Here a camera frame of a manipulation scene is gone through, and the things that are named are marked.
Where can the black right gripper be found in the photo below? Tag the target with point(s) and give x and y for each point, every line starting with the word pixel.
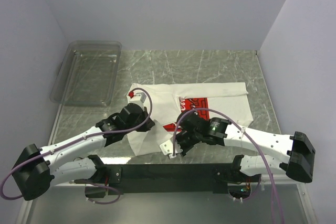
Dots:
pixel 185 150

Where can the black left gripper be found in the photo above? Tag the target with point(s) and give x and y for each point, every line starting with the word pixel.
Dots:
pixel 147 126

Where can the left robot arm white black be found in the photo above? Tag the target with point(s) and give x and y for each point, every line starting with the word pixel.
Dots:
pixel 38 169

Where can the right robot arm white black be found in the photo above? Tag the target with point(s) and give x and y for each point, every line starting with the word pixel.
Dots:
pixel 292 155

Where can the clear plastic bin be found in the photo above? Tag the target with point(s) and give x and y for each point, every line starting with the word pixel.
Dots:
pixel 87 74

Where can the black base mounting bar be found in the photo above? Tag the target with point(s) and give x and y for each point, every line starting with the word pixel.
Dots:
pixel 113 179

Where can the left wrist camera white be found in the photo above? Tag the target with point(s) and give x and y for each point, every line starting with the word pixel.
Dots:
pixel 137 98

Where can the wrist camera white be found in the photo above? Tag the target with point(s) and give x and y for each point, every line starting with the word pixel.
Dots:
pixel 137 98
pixel 167 149

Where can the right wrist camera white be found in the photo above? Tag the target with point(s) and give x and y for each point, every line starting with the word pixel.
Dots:
pixel 167 149

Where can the aluminium frame rail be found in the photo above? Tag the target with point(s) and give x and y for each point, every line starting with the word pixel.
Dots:
pixel 158 121

